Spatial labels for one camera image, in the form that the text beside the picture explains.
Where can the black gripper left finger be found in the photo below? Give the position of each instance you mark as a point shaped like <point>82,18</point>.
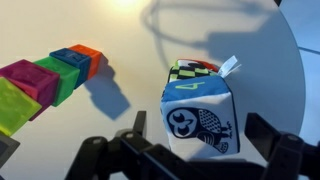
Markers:
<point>128,153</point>

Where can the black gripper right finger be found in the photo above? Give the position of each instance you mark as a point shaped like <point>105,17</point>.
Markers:
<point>288,155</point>

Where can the blue owl fabric block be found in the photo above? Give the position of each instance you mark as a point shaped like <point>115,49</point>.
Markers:
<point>199,118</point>

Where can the checkered zebra fabric block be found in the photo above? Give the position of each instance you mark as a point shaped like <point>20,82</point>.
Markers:
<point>182,72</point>

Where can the green cube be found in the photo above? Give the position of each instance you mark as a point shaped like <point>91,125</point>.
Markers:
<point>68,77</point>

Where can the blue cube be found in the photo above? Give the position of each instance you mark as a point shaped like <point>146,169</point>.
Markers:
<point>75,59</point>

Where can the orange cube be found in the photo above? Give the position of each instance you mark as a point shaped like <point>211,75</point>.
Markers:
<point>93,54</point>

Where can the magenta cube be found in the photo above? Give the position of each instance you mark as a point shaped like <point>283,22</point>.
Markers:
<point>36,81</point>

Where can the round white table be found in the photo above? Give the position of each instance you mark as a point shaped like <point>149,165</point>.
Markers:
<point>139,41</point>

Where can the grey top cube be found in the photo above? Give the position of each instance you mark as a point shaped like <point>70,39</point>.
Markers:
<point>8,146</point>

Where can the yellow cube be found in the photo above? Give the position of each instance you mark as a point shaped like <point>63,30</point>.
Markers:
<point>16,107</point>

